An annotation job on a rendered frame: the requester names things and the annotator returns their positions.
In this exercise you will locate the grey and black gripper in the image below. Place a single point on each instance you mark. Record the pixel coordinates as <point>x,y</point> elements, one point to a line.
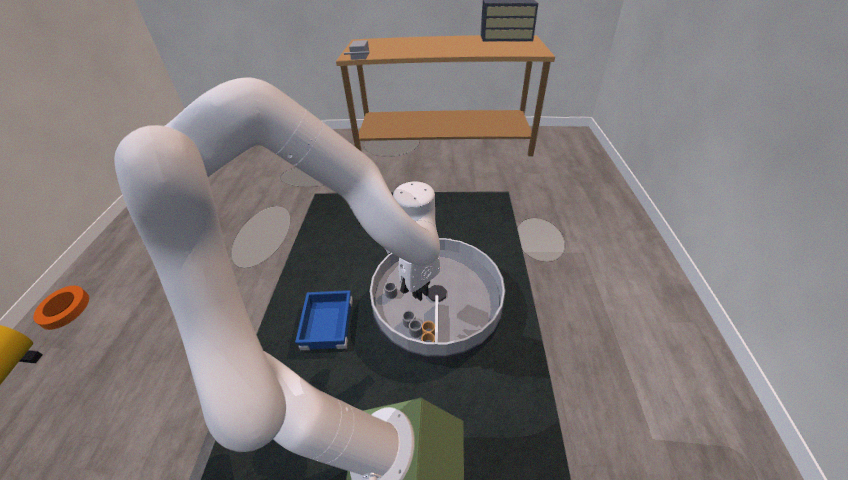
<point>417,276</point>

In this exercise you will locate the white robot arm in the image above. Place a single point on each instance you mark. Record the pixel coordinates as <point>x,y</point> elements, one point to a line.
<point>166,189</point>

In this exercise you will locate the grey metal bushing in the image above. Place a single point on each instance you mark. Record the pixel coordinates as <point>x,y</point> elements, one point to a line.
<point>390,286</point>
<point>413,324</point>
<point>406,315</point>

